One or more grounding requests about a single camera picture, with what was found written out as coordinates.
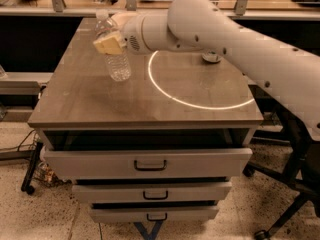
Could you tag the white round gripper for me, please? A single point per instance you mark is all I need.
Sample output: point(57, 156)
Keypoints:
point(132, 34)

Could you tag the clear plastic water bottle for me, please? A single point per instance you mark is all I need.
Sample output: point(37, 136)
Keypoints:
point(118, 65)

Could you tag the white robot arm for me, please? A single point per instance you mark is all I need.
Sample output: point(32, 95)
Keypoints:
point(288, 74)

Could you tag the white ceramic bowl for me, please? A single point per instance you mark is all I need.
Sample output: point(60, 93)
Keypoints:
point(122, 18)

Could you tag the green white soda can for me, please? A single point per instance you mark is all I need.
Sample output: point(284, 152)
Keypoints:
point(211, 57)

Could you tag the grey drawer cabinet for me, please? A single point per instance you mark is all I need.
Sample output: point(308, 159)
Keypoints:
point(172, 101)

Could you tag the top grey drawer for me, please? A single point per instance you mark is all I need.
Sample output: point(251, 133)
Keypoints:
point(148, 164)

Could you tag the grey drawer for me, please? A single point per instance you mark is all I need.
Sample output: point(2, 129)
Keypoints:
point(139, 193)
point(148, 164)
point(202, 213)

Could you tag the middle grey drawer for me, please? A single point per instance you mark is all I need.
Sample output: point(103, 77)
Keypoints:
point(139, 193)

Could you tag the black cart leg with caster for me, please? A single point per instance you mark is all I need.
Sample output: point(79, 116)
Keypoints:
point(35, 157)

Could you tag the bottom grey drawer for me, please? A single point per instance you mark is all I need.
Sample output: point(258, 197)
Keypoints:
point(202, 213)

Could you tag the black office chair base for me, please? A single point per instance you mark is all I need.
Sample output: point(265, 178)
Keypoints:
point(301, 172)

